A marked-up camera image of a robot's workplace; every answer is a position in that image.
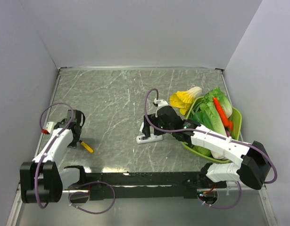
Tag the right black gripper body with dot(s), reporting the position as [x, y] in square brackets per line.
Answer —
[157, 122]

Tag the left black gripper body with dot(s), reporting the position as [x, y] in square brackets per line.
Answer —
[80, 129]

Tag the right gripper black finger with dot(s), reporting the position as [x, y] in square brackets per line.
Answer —
[146, 126]
[158, 132]

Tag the white remote control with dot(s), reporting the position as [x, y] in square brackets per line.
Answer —
[152, 138]

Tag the yellow handle screwdriver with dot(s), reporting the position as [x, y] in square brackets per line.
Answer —
[86, 147]

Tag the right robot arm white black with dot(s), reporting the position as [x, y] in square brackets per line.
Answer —
[249, 163]

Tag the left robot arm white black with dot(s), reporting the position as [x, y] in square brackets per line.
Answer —
[41, 181]

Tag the yellow toy cabbage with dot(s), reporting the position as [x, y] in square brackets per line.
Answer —
[183, 100]

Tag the green toy lettuce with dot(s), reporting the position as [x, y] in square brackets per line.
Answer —
[208, 116]

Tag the green toy napa cabbage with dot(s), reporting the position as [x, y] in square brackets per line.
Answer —
[223, 100]

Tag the orange toy carrot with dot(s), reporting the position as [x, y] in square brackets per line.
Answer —
[224, 113]

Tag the green plastic basket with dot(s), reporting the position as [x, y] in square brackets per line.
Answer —
[236, 118]

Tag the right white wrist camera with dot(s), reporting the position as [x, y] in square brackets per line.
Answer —
[159, 103]

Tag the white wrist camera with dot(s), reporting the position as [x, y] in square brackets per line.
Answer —
[48, 128]
[159, 103]

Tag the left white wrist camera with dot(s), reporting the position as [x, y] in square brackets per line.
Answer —
[48, 128]

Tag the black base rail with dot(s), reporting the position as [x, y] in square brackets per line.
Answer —
[145, 185]

